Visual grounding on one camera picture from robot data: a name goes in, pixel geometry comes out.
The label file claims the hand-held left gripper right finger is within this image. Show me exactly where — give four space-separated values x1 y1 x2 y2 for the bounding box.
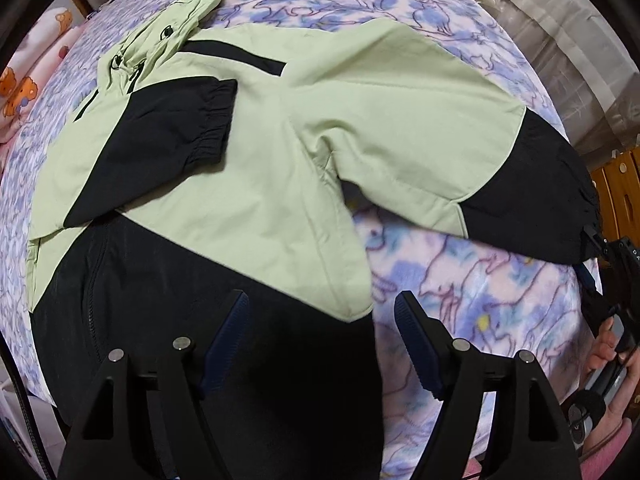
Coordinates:
394 290 576 480

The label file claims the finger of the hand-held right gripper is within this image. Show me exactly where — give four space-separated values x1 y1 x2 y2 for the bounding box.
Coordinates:
581 224 621 263
574 260 608 311

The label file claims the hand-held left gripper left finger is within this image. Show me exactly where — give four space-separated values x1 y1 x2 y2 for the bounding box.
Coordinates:
59 290 251 480

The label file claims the green and black jacket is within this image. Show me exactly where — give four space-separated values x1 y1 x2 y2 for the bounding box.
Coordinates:
27 0 601 480

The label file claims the person's right forearm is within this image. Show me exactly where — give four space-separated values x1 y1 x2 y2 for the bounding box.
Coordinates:
582 372 640 480

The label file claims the person's right hand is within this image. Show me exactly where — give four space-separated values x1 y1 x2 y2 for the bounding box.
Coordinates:
585 316 625 375

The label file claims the wooden drawer cabinet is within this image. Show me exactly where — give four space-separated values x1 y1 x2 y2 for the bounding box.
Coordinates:
590 145 640 256

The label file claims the cat print fleece blanket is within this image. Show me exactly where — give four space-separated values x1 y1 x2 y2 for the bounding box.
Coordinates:
0 0 593 480

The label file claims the white cardboard box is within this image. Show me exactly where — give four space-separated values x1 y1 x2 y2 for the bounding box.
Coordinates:
0 380 38 480

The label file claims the bear print rolled quilt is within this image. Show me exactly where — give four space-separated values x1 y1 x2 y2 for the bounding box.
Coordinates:
0 7 83 161

